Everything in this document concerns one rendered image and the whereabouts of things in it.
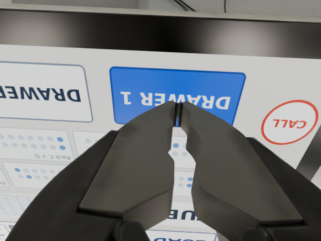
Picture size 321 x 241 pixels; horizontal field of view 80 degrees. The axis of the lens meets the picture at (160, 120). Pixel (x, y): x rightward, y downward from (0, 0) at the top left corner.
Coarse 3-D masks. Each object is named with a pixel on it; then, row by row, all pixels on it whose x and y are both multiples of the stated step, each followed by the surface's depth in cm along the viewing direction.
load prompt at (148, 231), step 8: (0, 224) 24; (8, 224) 24; (0, 232) 25; (8, 232) 25; (152, 232) 24; (160, 232) 24; (168, 232) 23; (176, 232) 23; (184, 232) 23; (192, 232) 23; (200, 232) 23; (0, 240) 26; (152, 240) 24; (160, 240) 24; (168, 240) 24; (176, 240) 24; (184, 240) 24; (192, 240) 24; (200, 240) 24; (208, 240) 24
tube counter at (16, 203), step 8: (0, 200) 21; (8, 200) 21; (16, 200) 21; (24, 200) 21; (0, 208) 22; (8, 208) 22; (16, 208) 22; (24, 208) 22; (8, 216) 23; (16, 216) 23
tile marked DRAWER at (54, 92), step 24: (0, 72) 14; (24, 72) 13; (48, 72) 13; (72, 72) 13; (0, 96) 15; (24, 96) 14; (48, 96) 14; (72, 96) 14; (48, 120) 16; (72, 120) 15
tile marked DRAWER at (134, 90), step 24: (120, 72) 13; (144, 72) 13; (168, 72) 13; (192, 72) 13; (216, 72) 13; (240, 72) 13; (120, 96) 14; (144, 96) 14; (168, 96) 14; (192, 96) 14; (216, 96) 14; (240, 96) 14; (120, 120) 15
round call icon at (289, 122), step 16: (272, 112) 14; (288, 112) 14; (304, 112) 14; (320, 112) 14; (272, 128) 15; (288, 128) 15; (304, 128) 15; (272, 144) 16; (288, 144) 16; (304, 144) 16
